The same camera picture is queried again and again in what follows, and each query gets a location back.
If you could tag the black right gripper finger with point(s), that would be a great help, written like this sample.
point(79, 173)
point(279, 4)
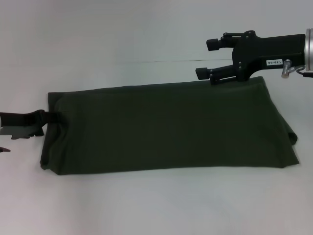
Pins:
point(220, 74)
point(214, 44)

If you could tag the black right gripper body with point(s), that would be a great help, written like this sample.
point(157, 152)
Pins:
point(269, 52)

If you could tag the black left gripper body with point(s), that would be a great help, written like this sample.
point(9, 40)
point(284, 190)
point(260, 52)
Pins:
point(19, 118)

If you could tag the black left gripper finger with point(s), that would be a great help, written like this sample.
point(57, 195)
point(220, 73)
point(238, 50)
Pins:
point(55, 117)
point(36, 133)

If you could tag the dark green shirt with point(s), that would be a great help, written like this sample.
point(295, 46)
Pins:
point(159, 127)

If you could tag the silver right elbow connector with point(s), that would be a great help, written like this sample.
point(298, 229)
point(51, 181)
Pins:
point(286, 69)

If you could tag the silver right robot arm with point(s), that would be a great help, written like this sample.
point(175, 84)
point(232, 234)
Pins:
point(310, 50)

